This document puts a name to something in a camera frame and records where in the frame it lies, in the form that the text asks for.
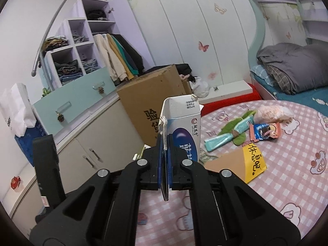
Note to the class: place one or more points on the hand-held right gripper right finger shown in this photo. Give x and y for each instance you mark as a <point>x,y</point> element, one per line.
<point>176,161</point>

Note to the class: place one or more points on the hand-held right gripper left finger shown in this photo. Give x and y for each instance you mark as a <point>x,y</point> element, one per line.
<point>160,164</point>

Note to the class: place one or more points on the green printed paper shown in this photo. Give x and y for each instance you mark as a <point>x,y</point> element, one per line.
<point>208,156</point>

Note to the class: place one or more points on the white and blue carton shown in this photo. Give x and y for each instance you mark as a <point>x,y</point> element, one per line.
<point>182,117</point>

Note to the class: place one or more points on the teal wrapper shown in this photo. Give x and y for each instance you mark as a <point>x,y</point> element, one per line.
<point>225,137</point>

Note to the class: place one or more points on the brown yellow paper envelope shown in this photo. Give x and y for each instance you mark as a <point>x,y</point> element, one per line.
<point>238,166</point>

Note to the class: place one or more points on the pink and blue snack packet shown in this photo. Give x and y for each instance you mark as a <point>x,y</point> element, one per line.
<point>264,131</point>

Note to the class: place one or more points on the blue bag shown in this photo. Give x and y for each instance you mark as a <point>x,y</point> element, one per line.
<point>29,143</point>

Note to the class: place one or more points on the red ornament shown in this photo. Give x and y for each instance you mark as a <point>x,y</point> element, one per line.
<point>15,182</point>

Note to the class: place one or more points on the pine cone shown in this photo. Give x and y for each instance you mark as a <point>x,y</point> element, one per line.
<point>61,117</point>
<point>101,90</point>

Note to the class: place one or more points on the beige cabinet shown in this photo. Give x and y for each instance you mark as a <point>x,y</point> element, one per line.
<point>107,135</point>

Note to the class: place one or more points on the large cardboard box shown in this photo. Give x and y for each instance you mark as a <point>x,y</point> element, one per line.
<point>146,102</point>

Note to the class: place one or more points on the green felt leaf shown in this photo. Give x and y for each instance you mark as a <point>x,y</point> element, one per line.
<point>230,128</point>

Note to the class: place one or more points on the white paper bag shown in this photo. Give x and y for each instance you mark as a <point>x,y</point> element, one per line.
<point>15,107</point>

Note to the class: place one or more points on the red mat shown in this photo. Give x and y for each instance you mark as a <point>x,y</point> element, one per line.
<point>220,105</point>

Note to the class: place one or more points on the small cardboard box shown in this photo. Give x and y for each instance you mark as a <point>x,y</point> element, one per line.
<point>186,85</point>

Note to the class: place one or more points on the white plastic bag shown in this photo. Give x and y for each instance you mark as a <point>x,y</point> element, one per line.
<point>200,88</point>

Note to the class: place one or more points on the small green plant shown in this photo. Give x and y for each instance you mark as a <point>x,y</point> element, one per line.
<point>46,92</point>

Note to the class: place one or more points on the teal drawer cabinet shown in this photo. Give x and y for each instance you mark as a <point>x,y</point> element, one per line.
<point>76,97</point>

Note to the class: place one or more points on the white board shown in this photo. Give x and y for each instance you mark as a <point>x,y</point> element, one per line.
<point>230,91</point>

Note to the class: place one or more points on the black clothing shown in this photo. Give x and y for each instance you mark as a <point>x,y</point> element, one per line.
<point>182,69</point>

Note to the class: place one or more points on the faint pink butterfly sticker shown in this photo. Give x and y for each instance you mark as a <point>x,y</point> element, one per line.
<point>212,75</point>

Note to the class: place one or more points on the yellow garment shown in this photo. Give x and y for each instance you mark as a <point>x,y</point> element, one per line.
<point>126,68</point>

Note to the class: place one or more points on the pile of dark folded clothes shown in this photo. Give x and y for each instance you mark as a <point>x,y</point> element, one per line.
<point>68,69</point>

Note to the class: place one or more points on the green garment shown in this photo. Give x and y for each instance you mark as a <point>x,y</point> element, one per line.
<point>130,61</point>

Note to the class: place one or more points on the pink checked tablecloth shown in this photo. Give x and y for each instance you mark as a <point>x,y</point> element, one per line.
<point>281,179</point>

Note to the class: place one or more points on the pink plastic bag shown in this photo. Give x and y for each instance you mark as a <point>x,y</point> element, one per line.
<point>273,113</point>

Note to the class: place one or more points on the pile of grey folded clothes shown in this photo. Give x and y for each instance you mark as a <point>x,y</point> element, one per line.
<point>89,65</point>

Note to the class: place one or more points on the black coat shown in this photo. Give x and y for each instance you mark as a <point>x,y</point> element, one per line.
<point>135,53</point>

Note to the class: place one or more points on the cream jacket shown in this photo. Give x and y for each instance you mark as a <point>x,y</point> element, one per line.
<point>112,59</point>

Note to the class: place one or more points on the light blue pillow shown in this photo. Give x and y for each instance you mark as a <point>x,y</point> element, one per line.
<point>260,74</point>

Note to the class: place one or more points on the pile of tan clothes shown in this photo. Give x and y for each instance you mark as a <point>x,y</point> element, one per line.
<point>55,43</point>

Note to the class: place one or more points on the thin grey folded clothes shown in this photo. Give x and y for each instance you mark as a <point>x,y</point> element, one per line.
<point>80,39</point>

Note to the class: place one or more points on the white wardrobe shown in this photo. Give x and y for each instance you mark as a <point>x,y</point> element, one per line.
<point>184,25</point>

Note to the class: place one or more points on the teal printed bed sheet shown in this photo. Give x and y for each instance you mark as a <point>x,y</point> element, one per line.
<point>307,97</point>

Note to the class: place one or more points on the purple cubby shelf unit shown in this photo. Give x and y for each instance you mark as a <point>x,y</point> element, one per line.
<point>82,25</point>

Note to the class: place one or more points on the grey duvet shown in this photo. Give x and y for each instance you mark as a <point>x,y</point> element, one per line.
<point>294,64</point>

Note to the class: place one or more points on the pale butterfly sticker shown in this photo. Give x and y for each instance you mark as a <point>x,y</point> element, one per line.
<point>219,8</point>

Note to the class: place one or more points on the black folded clothes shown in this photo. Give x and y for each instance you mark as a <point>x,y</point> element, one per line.
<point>95,14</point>

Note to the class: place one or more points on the grey metal handrail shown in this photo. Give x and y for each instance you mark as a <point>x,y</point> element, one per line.
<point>61,5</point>

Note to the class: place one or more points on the small pink butterfly sticker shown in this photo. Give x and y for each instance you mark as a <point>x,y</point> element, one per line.
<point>288,35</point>

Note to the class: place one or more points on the teal bunk bed frame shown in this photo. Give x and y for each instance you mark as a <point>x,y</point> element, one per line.
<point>258,20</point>

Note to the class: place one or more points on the purple wall shelf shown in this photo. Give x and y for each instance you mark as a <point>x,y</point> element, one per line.
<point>317,28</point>

